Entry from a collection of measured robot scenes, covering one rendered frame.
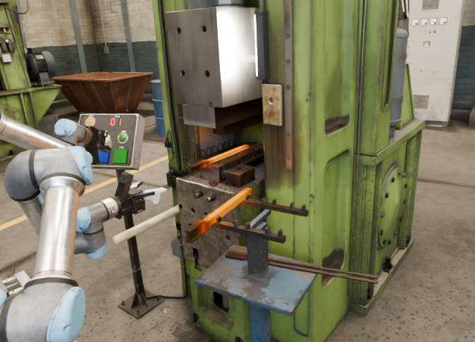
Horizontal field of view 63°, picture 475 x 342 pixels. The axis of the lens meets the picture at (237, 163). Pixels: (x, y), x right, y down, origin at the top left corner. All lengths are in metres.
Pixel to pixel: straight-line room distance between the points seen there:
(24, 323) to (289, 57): 1.24
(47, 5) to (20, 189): 9.75
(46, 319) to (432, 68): 6.29
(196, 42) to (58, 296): 1.14
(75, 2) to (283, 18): 9.94
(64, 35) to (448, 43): 8.49
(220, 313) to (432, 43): 5.40
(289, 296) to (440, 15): 5.68
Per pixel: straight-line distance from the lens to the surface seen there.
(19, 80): 6.52
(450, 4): 6.66
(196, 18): 1.72
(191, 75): 1.76
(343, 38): 1.91
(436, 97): 6.76
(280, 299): 1.44
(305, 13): 1.58
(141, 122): 2.08
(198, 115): 1.77
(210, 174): 1.82
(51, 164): 1.18
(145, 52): 10.25
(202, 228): 1.36
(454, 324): 2.58
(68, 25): 11.12
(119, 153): 2.04
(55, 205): 1.11
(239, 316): 2.03
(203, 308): 2.25
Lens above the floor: 1.57
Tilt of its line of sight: 19 degrees down
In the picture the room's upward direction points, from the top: 3 degrees counter-clockwise
